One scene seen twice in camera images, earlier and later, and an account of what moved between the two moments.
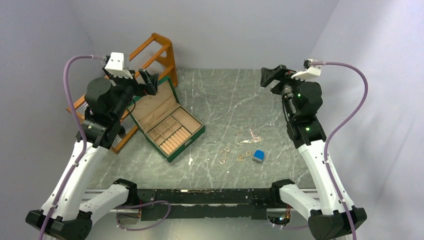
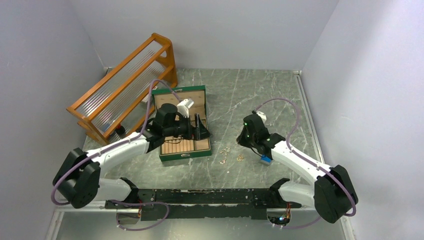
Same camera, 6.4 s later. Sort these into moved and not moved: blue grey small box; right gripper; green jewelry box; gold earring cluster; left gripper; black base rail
Moved: blue grey small box; green jewelry box; left gripper; right gripper
Not moved: black base rail; gold earring cluster
